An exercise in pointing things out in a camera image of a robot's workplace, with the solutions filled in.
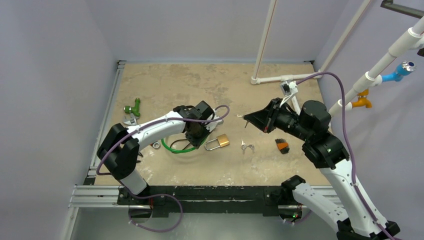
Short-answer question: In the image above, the green cable lock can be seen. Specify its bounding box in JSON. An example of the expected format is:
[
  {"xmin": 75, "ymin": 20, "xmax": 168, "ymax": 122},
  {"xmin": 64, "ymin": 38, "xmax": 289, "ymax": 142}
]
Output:
[{"xmin": 160, "ymin": 138, "xmax": 197, "ymax": 154}]

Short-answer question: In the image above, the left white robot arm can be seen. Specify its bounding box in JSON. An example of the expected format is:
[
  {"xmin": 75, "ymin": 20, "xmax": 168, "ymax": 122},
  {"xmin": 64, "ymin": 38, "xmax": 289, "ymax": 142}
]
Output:
[{"xmin": 96, "ymin": 101, "xmax": 223, "ymax": 205}]

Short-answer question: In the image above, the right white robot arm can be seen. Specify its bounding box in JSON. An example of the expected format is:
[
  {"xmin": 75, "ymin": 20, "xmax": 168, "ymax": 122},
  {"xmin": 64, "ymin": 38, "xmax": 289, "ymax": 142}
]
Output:
[{"xmin": 243, "ymin": 98, "xmax": 400, "ymax": 240}]

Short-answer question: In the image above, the orange black brush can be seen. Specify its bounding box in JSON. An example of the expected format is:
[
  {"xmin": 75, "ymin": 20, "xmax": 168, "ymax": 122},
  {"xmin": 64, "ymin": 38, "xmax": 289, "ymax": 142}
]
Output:
[{"xmin": 275, "ymin": 138, "xmax": 290, "ymax": 154}]

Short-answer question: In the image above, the brass padlock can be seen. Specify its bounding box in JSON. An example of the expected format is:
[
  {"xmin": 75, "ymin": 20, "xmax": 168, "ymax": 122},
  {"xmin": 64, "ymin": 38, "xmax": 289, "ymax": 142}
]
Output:
[{"xmin": 204, "ymin": 134, "xmax": 230, "ymax": 151}]

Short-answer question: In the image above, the green pipe fitting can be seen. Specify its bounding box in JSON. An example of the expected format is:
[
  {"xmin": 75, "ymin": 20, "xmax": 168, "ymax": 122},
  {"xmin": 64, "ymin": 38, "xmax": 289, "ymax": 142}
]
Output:
[{"xmin": 123, "ymin": 97, "xmax": 141, "ymax": 118}]

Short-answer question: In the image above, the orange tap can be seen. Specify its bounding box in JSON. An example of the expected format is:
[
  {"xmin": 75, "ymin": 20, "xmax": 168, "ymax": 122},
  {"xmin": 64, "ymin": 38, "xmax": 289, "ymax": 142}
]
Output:
[{"xmin": 351, "ymin": 89, "xmax": 373, "ymax": 109}]

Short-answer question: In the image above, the blue tap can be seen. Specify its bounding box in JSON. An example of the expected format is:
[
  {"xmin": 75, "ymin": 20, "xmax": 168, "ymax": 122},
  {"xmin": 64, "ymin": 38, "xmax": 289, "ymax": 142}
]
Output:
[{"xmin": 382, "ymin": 60, "xmax": 416, "ymax": 83}]

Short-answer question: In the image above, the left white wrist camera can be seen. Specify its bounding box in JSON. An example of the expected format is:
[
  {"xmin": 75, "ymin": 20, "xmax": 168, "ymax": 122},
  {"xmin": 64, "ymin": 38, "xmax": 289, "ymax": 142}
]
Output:
[{"xmin": 203, "ymin": 115, "xmax": 224, "ymax": 132}]

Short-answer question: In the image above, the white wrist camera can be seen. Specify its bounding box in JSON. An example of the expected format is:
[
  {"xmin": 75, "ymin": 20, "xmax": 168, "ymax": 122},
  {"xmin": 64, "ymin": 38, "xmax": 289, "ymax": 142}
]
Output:
[
  {"xmin": 279, "ymin": 81, "xmax": 298, "ymax": 107},
  {"xmin": 203, "ymin": 115, "xmax": 224, "ymax": 132}
]

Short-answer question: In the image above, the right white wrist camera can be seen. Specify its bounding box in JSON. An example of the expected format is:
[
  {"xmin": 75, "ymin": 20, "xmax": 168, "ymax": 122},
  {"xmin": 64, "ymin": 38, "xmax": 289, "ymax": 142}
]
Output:
[{"xmin": 279, "ymin": 81, "xmax": 298, "ymax": 107}]

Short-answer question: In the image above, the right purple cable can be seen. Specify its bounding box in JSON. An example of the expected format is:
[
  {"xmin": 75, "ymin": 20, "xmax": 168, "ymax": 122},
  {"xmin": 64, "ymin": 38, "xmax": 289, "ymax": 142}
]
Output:
[{"xmin": 294, "ymin": 71, "xmax": 403, "ymax": 240}]

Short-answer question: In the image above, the purple cable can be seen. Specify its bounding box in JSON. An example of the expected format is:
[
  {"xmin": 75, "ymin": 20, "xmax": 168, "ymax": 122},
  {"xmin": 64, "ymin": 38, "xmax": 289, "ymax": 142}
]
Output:
[
  {"xmin": 294, "ymin": 71, "xmax": 403, "ymax": 240},
  {"xmin": 96, "ymin": 104, "xmax": 231, "ymax": 233}
]

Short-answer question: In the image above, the red handled adjustable wrench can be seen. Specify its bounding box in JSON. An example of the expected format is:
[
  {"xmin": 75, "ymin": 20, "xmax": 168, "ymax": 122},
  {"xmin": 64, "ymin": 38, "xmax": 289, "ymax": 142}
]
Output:
[{"xmin": 122, "ymin": 113, "xmax": 161, "ymax": 149}]

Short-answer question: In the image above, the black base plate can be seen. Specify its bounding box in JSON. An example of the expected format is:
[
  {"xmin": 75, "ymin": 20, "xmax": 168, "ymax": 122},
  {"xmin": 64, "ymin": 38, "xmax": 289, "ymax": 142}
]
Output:
[{"xmin": 117, "ymin": 185, "xmax": 308, "ymax": 220}]

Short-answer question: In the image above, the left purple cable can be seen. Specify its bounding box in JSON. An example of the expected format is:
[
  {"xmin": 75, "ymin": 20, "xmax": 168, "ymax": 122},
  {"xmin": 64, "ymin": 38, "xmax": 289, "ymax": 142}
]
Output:
[{"xmin": 96, "ymin": 104, "xmax": 231, "ymax": 233}]

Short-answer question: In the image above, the white pvc pipe frame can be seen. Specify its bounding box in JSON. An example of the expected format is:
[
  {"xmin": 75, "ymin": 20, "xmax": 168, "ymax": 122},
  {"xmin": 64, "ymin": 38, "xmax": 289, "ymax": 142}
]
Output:
[{"xmin": 250, "ymin": 0, "xmax": 424, "ymax": 116}]

